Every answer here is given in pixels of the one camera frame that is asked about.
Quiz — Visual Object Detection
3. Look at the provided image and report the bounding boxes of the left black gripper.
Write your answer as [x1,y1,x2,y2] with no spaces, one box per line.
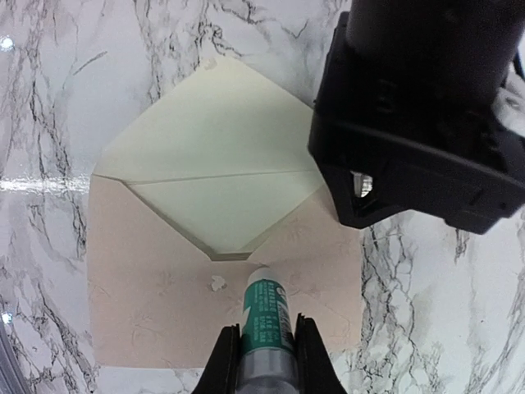
[308,1,524,234]

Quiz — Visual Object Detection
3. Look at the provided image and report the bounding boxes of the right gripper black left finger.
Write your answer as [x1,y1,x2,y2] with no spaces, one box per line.
[192,324,241,394]

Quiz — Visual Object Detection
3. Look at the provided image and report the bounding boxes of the small green white sticker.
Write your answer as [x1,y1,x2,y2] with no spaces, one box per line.
[236,266,299,393]

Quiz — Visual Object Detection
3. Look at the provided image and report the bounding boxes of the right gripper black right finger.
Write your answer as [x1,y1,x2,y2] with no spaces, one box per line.
[294,314,347,394]

